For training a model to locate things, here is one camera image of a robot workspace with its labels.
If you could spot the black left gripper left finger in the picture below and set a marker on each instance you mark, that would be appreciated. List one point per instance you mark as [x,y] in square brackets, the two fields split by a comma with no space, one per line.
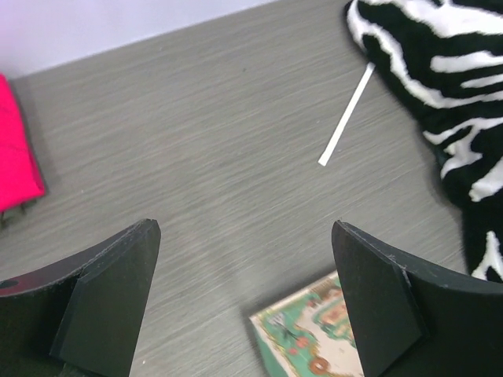
[81,315]

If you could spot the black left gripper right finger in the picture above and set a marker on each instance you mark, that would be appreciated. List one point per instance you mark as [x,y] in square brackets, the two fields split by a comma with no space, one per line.
[411,317]

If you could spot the printed paper gift bag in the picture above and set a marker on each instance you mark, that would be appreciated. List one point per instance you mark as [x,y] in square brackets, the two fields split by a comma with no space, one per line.
[308,333]

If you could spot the white paper strip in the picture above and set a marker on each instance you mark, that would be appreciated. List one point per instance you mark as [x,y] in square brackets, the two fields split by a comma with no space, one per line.
[348,111]

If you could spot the zebra striped blanket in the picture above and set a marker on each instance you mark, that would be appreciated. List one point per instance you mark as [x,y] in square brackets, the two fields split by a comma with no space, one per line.
[443,62]

